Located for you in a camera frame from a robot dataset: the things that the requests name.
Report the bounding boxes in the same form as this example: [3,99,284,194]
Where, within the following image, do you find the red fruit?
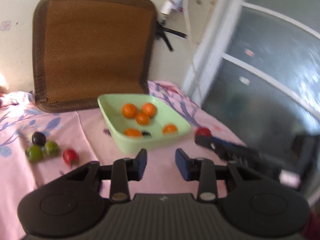
[195,127,212,137]
[62,149,80,166]

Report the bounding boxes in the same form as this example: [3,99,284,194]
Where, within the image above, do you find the orange tangerine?
[162,124,178,134]
[121,103,138,119]
[123,128,143,137]
[135,112,150,126]
[142,102,157,118]

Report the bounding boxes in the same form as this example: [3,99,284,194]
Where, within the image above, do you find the orange tangerine in basin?
[162,124,178,134]
[123,128,143,137]
[135,112,150,126]
[142,102,157,118]

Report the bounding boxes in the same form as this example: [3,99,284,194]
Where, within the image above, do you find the dark plum in basin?
[142,131,152,138]

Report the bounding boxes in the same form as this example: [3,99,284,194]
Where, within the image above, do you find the light green plastic basin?
[98,94,191,154]

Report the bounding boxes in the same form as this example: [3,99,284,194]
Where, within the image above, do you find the red fruit on sheet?
[62,149,80,166]

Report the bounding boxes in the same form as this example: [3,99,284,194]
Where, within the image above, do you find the green fruit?
[25,145,43,163]
[44,141,60,157]

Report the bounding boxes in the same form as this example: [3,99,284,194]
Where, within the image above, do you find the pink patterned bed sheet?
[0,80,247,240]

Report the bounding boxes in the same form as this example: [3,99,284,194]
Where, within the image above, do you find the dark purple plum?
[31,132,47,147]

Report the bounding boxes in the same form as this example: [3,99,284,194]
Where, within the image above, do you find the brown woven seat cushion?
[33,0,157,113]

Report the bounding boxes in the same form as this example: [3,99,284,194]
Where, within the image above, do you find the white window frame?
[197,0,319,122]

